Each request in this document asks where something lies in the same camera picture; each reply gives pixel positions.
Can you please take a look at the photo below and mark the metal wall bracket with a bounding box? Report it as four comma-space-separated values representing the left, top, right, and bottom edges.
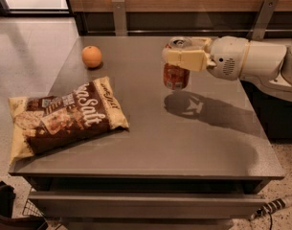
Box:
247, 0, 279, 40
112, 0, 127, 36

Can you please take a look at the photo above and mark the red coke can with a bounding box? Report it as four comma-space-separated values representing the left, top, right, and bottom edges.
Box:
163, 36, 191, 90

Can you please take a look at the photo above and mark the orange fruit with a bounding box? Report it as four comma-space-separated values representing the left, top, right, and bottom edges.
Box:
81, 46, 102, 68

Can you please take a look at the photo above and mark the grey table drawer front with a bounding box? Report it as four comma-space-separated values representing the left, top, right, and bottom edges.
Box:
29, 192, 264, 219

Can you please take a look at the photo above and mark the brown sea salt chip bag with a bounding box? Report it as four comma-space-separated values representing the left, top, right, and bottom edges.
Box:
9, 77, 128, 162

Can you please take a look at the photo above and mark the striped cable on floor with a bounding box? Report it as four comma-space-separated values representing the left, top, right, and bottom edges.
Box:
249, 194, 292, 222

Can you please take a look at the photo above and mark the dark brown chair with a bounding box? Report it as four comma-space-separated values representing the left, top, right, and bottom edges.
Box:
0, 181, 48, 230

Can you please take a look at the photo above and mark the left metal wall bracket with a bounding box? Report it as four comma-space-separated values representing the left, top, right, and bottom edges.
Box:
112, 0, 127, 36

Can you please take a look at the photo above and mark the right metal wall bracket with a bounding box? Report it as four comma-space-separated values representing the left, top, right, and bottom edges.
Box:
247, 0, 279, 40

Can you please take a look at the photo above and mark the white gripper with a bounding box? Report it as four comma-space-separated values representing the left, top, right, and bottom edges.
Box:
162, 36, 249, 81

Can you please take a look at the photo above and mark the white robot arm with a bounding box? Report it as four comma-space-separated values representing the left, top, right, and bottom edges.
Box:
162, 36, 292, 102

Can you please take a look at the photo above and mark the black wire basket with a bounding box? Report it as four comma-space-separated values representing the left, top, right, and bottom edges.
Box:
22, 199, 44, 218

